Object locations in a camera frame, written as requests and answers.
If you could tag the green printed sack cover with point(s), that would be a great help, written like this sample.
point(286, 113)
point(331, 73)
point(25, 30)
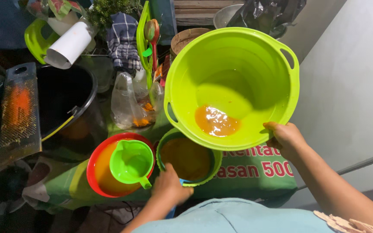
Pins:
point(254, 174)

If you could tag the person's left hand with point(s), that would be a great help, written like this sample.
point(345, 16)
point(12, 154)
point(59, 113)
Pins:
point(168, 187)

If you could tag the green rimmed round strainer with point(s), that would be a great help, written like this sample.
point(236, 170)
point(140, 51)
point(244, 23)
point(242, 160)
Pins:
point(189, 158)

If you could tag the floral printed plastic bag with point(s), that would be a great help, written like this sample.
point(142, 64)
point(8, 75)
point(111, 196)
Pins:
point(60, 6)

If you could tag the green plastic cutting board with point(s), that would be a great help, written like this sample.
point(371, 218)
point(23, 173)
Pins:
point(142, 35)

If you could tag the orange liquid in red bowl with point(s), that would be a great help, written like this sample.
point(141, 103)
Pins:
point(104, 176)

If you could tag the metal grater with orange residue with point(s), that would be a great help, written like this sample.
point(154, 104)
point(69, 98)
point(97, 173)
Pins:
point(19, 113)

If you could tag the orange liquid in basin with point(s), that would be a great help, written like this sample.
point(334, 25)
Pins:
point(215, 121)

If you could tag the person's right hand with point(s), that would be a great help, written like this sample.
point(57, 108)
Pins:
point(287, 139)

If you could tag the white plastic cup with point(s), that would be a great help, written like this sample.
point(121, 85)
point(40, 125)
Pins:
point(70, 45)

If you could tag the round woven bamboo container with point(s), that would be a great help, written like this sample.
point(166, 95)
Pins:
point(186, 38)

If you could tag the blue checkered cloth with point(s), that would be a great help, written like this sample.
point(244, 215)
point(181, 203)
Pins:
point(123, 42)

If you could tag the black plastic bucket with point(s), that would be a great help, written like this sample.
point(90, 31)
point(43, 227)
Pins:
point(63, 93)

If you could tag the lime green plastic basket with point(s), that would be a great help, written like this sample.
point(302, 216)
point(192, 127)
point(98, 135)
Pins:
point(36, 42)

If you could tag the grey metal rail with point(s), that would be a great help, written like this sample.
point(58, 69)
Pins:
point(361, 163)

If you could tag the metal bowl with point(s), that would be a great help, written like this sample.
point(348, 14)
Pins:
point(225, 16)

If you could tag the wooden plank crate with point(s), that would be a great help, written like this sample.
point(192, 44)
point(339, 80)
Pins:
point(196, 11)

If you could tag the large lime green plastic basin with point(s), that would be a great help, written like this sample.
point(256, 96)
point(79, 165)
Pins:
point(231, 64)

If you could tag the beige frilled cloth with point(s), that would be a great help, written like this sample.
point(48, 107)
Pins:
point(348, 225)

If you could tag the red plastic bowl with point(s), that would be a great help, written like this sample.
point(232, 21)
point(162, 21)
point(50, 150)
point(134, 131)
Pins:
point(97, 171)

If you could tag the black plastic bag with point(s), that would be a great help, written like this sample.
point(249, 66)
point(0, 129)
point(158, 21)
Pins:
point(264, 14)

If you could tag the clear plastic bag with turmeric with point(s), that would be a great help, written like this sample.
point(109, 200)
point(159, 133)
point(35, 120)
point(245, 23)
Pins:
point(131, 103)

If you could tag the person's light blue shirt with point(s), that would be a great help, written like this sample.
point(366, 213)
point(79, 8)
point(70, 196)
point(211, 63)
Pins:
point(235, 216)

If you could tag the green leafy herb bunch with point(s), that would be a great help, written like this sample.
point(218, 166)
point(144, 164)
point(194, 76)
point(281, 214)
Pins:
point(108, 11)

